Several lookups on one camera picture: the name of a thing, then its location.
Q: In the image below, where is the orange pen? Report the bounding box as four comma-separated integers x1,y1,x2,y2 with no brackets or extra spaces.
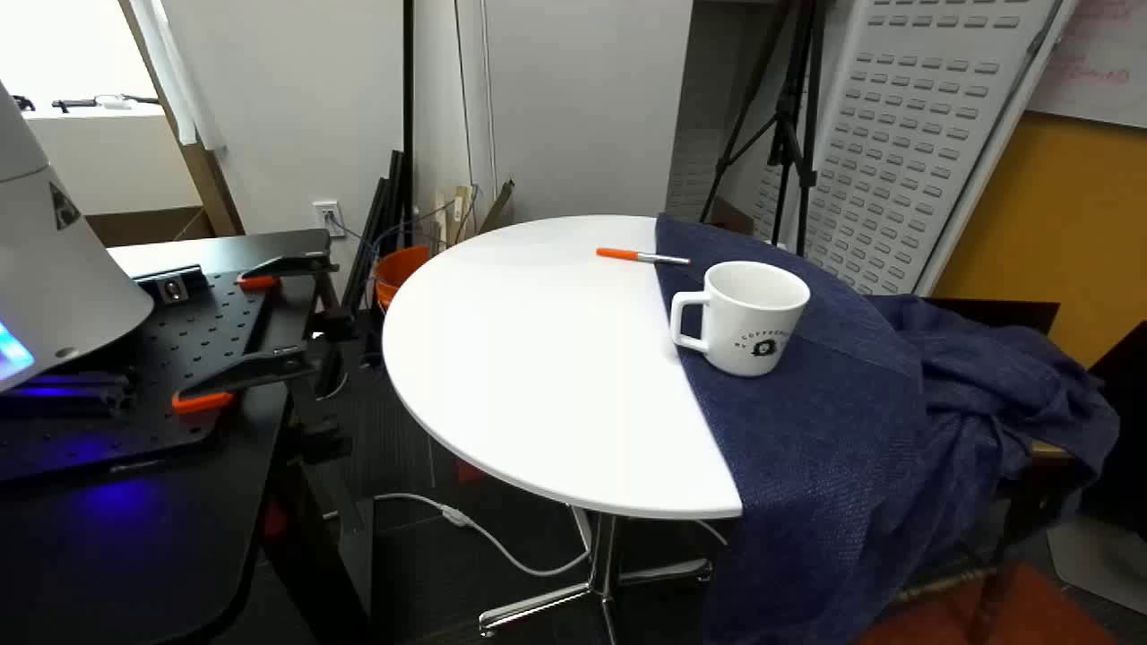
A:
596,248,691,266

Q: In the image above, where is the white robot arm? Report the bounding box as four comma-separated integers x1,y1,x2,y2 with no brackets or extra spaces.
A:
0,85,153,390

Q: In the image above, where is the white mug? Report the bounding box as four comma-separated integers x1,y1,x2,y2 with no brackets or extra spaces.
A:
668,263,810,376

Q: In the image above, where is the round white table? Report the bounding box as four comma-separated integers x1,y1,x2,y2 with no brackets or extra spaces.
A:
380,217,743,635

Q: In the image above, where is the orange bucket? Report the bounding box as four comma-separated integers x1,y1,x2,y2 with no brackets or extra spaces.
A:
373,243,433,310

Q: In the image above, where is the black tripod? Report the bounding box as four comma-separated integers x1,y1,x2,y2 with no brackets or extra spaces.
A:
698,0,829,255

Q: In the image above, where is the black orange-tipped clamp rear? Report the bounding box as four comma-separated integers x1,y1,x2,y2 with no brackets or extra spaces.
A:
236,255,332,295

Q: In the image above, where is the black orange-tipped clamp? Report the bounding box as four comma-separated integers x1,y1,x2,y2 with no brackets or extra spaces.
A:
170,343,320,416
236,255,332,295

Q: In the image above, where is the dark blue cloth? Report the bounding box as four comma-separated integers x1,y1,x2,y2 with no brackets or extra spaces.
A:
657,217,1117,645

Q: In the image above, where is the black orange-tipped clamp front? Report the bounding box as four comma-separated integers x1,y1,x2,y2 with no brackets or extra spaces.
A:
170,343,320,416

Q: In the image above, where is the black cart table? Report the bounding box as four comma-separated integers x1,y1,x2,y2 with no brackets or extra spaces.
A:
0,229,371,645

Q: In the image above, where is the white perforated panel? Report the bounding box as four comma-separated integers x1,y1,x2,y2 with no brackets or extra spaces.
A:
802,0,1080,295

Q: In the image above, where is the black perforated mounting board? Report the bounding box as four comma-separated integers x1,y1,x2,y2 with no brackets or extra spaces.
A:
0,270,283,493

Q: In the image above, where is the white power cable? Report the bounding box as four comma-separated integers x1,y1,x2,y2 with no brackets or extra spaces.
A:
371,488,598,586

